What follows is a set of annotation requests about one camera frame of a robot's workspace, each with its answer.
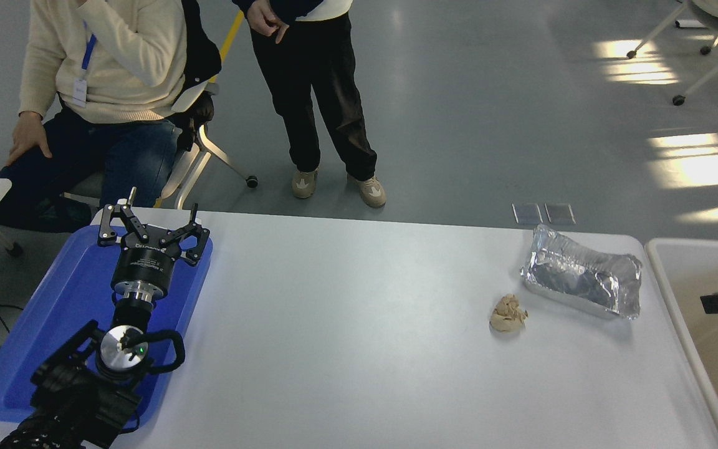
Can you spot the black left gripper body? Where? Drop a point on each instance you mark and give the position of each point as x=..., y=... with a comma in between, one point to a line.
x=146, y=265

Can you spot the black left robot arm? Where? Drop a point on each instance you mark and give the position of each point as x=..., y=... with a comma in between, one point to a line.
x=78, y=399

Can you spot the person's right hand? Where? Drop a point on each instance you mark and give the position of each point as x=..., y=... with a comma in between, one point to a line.
x=25, y=134
x=267, y=19

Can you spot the large pale bin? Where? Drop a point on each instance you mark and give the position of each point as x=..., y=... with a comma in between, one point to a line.
x=708, y=374

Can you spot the blue plastic tray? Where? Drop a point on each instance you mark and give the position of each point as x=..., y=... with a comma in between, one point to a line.
x=53, y=312

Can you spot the crumpled silver foil tray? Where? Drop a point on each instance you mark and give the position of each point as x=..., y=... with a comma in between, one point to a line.
x=583, y=274

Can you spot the person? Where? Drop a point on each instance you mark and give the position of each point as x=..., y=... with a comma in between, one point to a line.
x=128, y=68
x=315, y=81

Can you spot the white wheeled office chair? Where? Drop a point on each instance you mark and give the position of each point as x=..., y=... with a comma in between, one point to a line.
x=206, y=62

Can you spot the clear rectangular floor plate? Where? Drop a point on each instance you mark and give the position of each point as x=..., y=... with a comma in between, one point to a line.
x=527, y=214
x=560, y=214

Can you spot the crumpled tan paper ball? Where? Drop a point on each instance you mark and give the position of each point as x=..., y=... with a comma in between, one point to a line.
x=508, y=315

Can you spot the white chair with casters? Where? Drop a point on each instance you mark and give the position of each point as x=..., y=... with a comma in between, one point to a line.
x=717, y=15

